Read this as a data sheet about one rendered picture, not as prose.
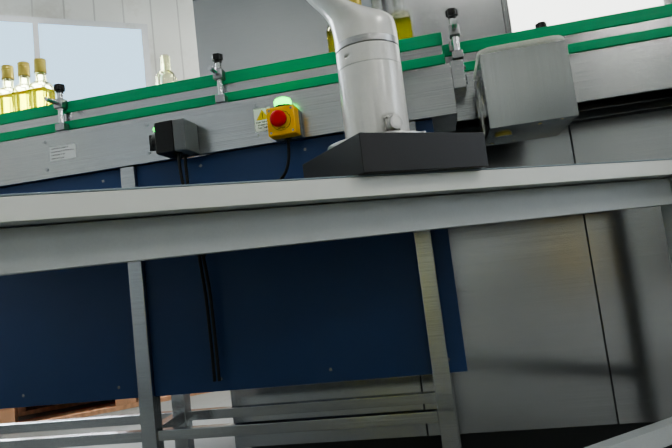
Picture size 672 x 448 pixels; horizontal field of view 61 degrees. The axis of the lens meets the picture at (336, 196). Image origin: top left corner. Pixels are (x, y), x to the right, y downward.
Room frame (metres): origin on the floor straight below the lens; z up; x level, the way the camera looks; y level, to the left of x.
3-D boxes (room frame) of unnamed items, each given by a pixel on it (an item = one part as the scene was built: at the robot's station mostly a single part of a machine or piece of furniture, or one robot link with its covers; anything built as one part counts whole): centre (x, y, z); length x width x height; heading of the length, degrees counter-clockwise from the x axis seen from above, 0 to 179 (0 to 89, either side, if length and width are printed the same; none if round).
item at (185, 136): (1.39, 0.38, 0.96); 0.08 x 0.08 x 0.08; 80
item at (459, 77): (1.35, -0.33, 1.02); 0.09 x 0.04 x 0.07; 170
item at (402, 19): (1.48, -0.23, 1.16); 0.06 x 0.06 x 0.21; 79
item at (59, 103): (1.48, 0.72, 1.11); 0.07 x 0.04 x 0.13; 170
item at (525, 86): (1.25, -0.43, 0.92); 0.27 x 0.17 x 0.15; 170
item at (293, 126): (1.35, 0.10, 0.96); 0.07 x 0.07 x 0.07; 80
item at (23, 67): (1.69, 0.91, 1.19); 0.06 x 0.06 x 0.28; 80
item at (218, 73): (1.40, 0.27, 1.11); 0.07 x 0.04 x 0.13; 170
